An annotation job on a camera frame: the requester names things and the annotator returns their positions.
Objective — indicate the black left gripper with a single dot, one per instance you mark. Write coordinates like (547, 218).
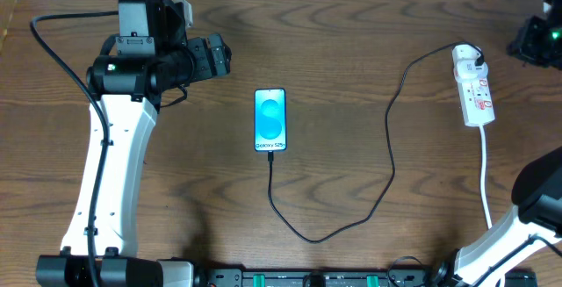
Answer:
(218, 54)

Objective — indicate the white power strip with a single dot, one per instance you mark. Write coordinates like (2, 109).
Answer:
(473, 86)

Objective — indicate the blue Galaxy smartphone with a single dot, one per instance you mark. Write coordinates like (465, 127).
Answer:
(270, 120)

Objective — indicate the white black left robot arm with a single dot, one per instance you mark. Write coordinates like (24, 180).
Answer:
(150, 54)

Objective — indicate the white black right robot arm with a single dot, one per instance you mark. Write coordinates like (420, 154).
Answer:
(533, 221)

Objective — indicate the black charger plug adapter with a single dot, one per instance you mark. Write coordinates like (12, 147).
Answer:
(480, 60)

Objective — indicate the black mounting rail base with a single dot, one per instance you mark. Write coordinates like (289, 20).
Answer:
(241, 278)

